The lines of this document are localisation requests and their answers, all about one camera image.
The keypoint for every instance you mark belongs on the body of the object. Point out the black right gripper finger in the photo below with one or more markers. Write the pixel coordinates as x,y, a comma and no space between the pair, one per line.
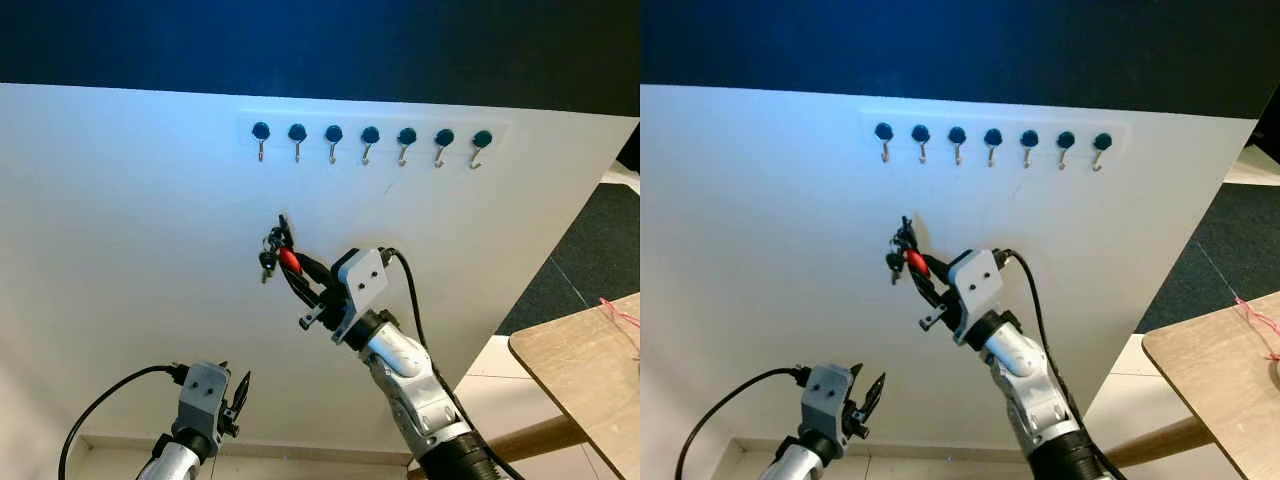
940,273
931,292
308,290
318,272

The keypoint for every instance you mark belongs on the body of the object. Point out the keys with red fob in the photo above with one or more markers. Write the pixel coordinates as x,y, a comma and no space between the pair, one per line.
915,262
289,260

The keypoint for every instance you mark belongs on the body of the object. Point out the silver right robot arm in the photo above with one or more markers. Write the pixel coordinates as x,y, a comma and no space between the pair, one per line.
410,380
1030,390

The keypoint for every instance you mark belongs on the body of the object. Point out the white key board panel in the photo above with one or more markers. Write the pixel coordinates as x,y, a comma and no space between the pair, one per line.
150,300
760,300

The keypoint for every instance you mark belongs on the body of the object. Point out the black knob metal hook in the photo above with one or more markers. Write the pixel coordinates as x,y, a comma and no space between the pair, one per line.
993,136
1029,138
957,134
297,132
921,133
884,131
333,133
444,137
261,131
1066,139
407,136
370,134
1103,141
482,138

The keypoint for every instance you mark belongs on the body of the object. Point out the light wooden table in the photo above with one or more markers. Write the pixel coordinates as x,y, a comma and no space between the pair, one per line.
1220,400
590,380

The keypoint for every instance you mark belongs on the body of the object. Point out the dark blue rug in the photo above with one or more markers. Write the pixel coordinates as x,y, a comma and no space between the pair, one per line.
1220,260
590,250

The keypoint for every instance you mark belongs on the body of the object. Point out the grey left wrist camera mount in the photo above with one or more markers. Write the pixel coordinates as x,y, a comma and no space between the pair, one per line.
830,390
205,385

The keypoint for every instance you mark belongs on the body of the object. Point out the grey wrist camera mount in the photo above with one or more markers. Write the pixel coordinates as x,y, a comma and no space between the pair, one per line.
830,390
977,282
362,280
205,385

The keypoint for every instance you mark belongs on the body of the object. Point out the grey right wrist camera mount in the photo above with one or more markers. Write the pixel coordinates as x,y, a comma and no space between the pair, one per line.
977,282
362,280

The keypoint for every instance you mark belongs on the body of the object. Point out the white hook rail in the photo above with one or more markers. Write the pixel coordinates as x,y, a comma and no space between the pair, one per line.
940,118
310,119

